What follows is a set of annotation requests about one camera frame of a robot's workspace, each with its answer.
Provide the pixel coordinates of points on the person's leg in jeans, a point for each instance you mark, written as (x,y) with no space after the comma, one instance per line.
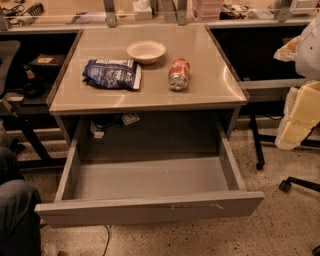
(19,224)

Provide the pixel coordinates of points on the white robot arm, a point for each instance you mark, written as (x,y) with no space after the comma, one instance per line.
(304,50)

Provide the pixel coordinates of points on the blue chip bag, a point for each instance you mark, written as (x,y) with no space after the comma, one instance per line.
(112,74)

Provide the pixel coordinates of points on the pink plastic basket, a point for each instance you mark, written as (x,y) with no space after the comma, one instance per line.
(206,9)

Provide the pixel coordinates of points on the black chair base wheel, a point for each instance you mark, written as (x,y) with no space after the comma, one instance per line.
(286,184)

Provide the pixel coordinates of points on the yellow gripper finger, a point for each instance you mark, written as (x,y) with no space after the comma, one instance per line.
(301,115)

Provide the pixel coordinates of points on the white tag under cabinet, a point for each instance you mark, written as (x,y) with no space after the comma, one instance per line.
(130,118)

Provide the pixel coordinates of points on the white paper bowl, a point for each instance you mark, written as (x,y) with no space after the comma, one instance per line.
(146,52)

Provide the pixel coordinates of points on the white tissue box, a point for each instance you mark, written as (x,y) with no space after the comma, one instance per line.
(142,9)

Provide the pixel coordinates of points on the black bag under desk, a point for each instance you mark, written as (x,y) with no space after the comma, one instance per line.
(41,73)

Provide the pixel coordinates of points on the orange soda can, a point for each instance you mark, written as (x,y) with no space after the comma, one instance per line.
(178,76)

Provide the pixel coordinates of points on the open grey drawer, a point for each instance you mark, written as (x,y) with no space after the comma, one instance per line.
(175,169)

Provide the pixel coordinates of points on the black office chair left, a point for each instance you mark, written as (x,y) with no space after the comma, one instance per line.
(8,50)

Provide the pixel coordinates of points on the grey cabinet with top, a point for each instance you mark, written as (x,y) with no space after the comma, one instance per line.
(212,83)

